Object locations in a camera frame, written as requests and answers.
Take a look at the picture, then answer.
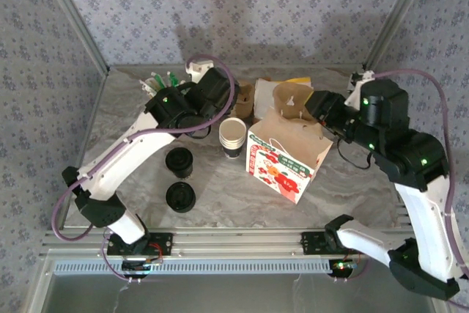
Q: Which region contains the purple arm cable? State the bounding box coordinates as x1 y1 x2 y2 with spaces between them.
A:
51 54 237 284
331 69 469 310

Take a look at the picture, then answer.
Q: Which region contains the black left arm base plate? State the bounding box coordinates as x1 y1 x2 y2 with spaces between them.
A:
106 231 174 256

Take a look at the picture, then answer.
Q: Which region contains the small circuit board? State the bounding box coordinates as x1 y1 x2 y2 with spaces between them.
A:
328 258 358 278
122 258 164 278

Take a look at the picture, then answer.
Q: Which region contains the white flower print paper bag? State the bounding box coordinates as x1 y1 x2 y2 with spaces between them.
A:
245 107 335 206

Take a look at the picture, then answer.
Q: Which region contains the yellow paper sheet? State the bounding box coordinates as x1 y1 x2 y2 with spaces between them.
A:
284 76 314 86

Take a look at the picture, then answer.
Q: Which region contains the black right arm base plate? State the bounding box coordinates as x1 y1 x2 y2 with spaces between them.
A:
300 231 369 256

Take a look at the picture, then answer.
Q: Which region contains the stack of paper cups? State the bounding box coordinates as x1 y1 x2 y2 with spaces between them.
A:
218 117 248 161

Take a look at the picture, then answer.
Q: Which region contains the stack of black lids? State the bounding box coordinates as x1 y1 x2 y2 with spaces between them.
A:
164 180 197 214

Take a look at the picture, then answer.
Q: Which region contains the grey slotted cable duct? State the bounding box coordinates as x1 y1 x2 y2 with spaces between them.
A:
54 257 333 276

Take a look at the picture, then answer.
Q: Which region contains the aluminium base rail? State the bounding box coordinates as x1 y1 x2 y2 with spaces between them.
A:
40 227 439 259

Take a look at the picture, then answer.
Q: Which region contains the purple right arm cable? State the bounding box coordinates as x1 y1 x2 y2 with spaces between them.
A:
331 69 469 310

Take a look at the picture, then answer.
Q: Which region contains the aluminium frame post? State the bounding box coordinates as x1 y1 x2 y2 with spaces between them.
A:
362 0 437 72
36 0 111 74

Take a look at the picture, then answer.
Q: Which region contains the black cup lid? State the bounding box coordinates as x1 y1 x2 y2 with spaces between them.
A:
164 147 194 172

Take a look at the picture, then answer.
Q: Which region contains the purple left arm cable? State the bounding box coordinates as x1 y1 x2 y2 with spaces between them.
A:
51 54 237 284

